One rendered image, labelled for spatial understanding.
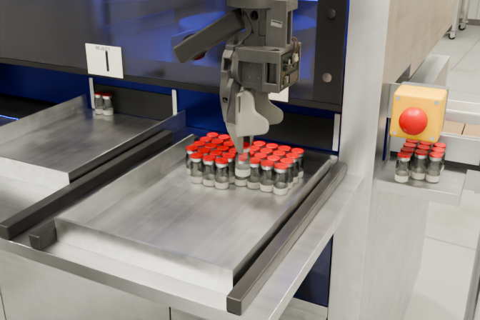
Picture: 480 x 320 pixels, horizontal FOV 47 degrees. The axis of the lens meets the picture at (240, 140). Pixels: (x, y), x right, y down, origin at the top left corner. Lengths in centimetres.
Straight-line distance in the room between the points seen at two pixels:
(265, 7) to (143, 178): 35
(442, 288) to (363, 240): 129
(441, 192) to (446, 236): 168
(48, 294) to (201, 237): 84
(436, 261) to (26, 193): 182
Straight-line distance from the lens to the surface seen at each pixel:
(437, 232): 262
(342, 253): 101
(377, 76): 88
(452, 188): 94
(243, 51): 70
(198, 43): 74
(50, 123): 121
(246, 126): 73
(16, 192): 93
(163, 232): 76
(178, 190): 87
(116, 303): 139
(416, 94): 87
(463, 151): 101
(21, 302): 164
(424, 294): 221
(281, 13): 69
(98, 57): 112
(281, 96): 93
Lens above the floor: 127
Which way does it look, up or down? 21 degrees down
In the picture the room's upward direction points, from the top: straight up
